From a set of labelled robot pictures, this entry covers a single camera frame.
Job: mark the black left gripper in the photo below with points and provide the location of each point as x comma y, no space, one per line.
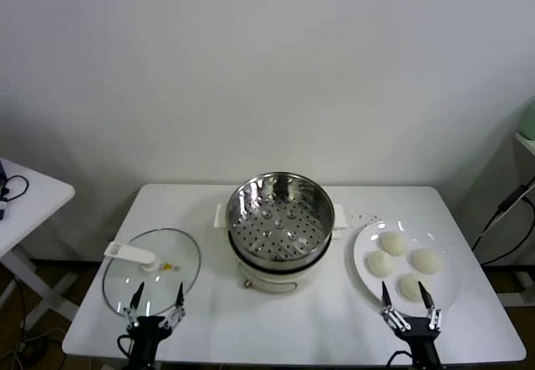
148,336

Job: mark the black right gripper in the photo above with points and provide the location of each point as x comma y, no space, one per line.
420,341

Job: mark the white steamed baozi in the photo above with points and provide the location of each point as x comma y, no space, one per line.
410,287
425,260
393,244
378,263

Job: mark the stainless steel steamer basket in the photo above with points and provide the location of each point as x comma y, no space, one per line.
284,219

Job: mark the white oval plate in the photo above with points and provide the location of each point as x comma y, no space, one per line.
443,282

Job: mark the white furniture foot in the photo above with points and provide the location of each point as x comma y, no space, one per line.
514,297

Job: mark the scattered dark crumbs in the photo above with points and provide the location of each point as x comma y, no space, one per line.
368,217

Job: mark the cream electric cooker pot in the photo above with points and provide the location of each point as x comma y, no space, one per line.
267,284

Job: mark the white side table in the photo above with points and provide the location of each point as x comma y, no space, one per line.
42,203

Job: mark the dark blue electronic device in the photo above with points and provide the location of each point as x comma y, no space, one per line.
2,175

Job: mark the white shelf board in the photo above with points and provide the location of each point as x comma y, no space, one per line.
527,143

